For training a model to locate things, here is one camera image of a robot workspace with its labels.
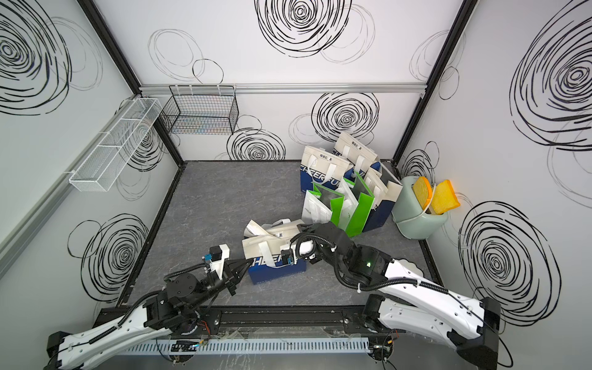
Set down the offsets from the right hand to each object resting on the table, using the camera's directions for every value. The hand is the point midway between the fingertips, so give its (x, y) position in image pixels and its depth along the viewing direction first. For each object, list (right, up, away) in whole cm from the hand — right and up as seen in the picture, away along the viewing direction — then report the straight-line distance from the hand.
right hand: (304, 226), depth 69 cm
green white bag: (+6, +6, +4) cm, 9 cm away
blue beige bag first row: (-11, -6, -1) cm, 12 cm away
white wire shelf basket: (-64, +17, +2) cm, 66 cm away
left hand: (-16, -11, 0) cm, 20 cm away
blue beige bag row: (+8, +19, +21) cm, 29 cm away
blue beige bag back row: (+20, +26, +25) cm, 41 cm away
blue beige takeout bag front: (+27, +11, +7) cm, 30 cm away
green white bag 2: (+17, +5, +5) cm, 19 cm away
